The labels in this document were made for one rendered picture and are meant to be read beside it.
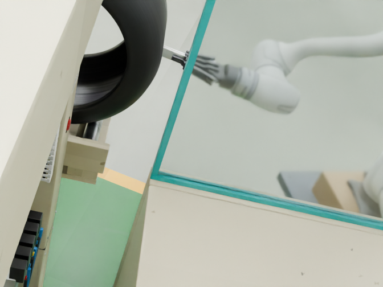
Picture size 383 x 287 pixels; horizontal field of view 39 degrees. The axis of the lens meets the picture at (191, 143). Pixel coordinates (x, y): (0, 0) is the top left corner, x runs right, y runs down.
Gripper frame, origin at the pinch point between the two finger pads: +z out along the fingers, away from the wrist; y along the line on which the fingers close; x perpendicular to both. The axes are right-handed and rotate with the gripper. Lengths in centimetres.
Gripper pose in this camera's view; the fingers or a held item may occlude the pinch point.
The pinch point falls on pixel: (171, 54)
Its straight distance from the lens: 160.8
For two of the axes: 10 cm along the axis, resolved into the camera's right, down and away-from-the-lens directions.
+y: -0.4, 6.6, -7.5
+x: -4.0, 6.8, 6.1
